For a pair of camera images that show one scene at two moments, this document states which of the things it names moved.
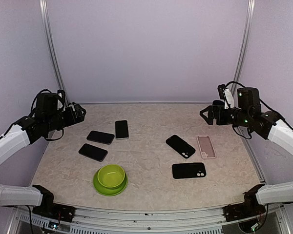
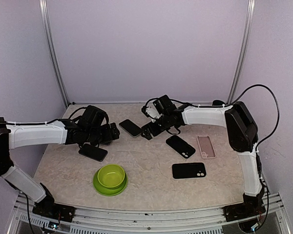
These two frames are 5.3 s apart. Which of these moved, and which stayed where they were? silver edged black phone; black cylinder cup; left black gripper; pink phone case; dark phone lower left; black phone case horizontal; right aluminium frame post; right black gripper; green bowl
Moved: silver edged black phone; left black gripper; right black gripper
Stayed: pink phone case; black cylinder cup; right aluminium frame post; dark phone lower left; green bowl; black phone case horizontal
